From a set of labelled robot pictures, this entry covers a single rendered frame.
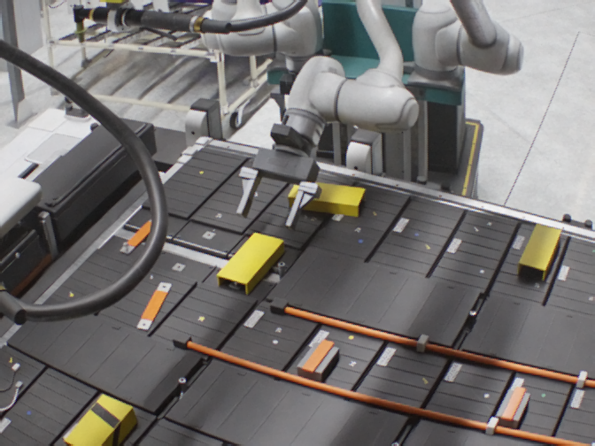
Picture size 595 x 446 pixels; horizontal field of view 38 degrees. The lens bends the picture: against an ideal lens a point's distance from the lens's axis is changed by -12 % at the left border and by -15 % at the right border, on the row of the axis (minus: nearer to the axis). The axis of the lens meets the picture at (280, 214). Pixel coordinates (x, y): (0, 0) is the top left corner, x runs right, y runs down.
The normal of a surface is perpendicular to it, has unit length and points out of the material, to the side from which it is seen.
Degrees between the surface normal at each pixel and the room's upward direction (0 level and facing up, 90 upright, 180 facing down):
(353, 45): 90
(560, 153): 0
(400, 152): 90
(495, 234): 0
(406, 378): 0
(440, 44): 87
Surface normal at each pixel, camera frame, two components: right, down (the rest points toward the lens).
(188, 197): -0.06, -0.82
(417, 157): -0.29, 0.55
